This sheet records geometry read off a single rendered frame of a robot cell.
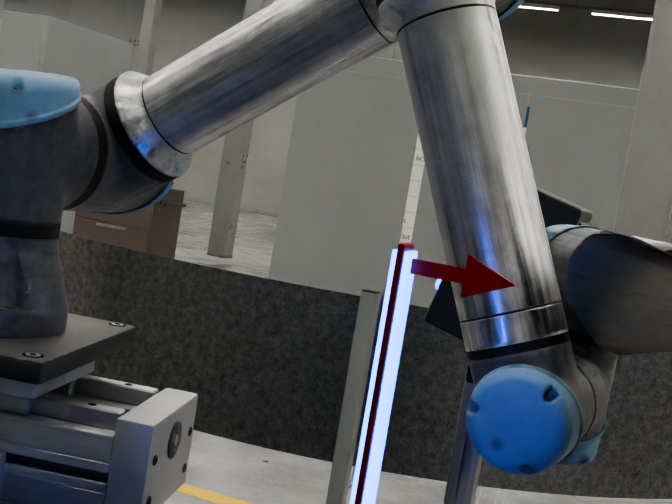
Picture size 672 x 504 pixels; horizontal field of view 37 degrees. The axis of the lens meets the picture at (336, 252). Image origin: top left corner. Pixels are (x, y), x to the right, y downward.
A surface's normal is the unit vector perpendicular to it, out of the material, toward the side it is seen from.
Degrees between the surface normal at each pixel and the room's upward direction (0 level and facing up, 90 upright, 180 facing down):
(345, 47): 135
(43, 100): 88
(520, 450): 90
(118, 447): 90
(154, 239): 90
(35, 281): 72
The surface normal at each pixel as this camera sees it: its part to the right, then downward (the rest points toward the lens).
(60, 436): -0.14, 0.06
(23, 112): 0.49, 0.11
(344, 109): -0.34, 0.02
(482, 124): 0.02, -0.08
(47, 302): 0.92, -0.12
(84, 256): -0.61, -0.04
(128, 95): 0.24, -0.55
